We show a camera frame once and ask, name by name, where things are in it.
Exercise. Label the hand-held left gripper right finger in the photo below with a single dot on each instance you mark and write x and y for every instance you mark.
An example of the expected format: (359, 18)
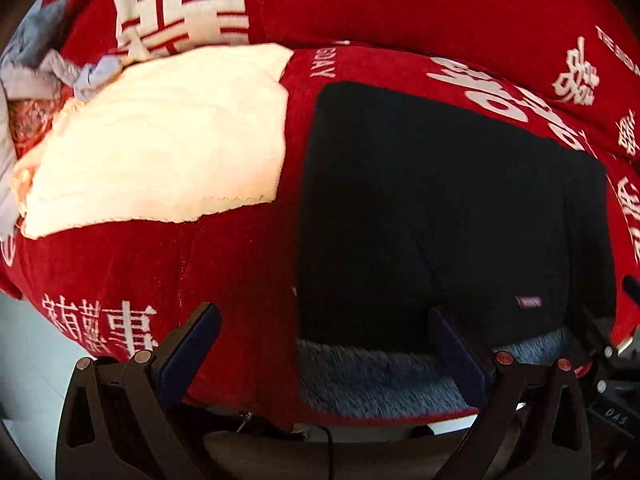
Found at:
(457, 357)

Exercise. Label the cream towel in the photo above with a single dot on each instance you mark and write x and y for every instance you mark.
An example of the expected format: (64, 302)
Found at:
(150, 135)

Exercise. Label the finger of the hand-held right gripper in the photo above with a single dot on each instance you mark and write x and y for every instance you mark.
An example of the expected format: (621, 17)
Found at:
(597, 332)
(632, 290)

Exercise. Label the black fleece-lined pants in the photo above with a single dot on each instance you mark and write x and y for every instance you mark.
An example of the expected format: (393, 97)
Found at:
(425, 200)

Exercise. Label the red patterned cloth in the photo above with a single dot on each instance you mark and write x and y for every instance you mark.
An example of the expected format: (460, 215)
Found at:
(30, 122)

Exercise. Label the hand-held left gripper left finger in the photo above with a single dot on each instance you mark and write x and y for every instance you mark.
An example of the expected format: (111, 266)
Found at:
(192, 352)

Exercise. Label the grey-blue crumpled cloth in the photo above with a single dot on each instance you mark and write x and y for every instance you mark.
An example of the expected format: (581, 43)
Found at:
(30, 75)

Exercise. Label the red printed blanket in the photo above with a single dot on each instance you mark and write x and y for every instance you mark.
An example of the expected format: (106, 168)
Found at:
(240, 270)

